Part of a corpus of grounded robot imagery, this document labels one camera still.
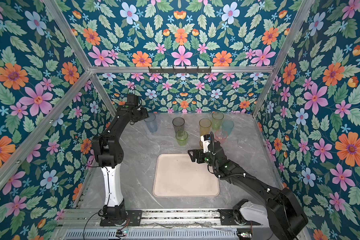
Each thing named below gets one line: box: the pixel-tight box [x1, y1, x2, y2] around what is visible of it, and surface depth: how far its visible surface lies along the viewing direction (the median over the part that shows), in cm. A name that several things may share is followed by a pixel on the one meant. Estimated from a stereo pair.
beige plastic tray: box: [152, 153, 220, 198], surface depth 88 cm
